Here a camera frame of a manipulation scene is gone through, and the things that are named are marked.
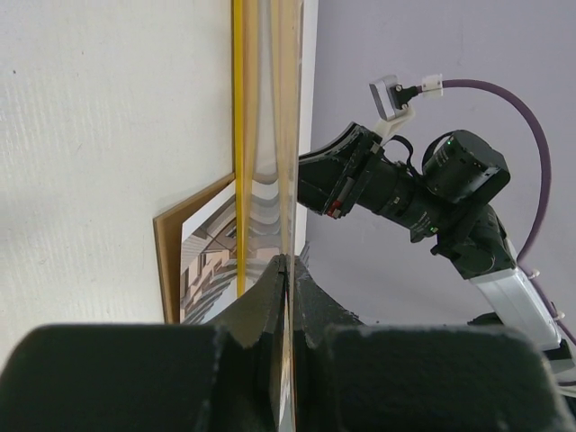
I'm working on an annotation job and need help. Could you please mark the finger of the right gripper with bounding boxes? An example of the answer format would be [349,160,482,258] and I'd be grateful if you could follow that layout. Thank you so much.
[297,177,347,212]
[298,122,360,180]

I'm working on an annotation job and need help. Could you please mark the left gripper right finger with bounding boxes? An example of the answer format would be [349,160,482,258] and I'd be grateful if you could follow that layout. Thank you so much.
[292,262,575,431]

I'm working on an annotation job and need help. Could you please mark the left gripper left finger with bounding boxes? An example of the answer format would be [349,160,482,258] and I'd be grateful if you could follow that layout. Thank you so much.
[1,255,286,431]

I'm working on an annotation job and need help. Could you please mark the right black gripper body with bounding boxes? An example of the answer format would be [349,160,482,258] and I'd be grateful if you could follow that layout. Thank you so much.
[323,127,418,221]

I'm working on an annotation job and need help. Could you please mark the yellow wooden picture frame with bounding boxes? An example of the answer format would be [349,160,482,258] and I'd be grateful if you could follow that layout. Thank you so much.
[232,1,303,431]

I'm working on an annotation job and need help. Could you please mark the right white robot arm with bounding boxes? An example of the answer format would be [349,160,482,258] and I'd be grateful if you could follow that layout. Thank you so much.
[297,123,572,361]

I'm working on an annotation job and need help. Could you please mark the street photo on board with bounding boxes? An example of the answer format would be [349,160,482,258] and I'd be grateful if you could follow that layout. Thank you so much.
[152,175,244,324]

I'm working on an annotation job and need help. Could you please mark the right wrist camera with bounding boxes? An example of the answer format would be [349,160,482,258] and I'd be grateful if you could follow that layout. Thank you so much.
[369,74,444,139]

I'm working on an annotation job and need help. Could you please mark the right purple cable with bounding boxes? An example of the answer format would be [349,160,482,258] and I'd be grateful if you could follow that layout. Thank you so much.
[440,76,576,347]

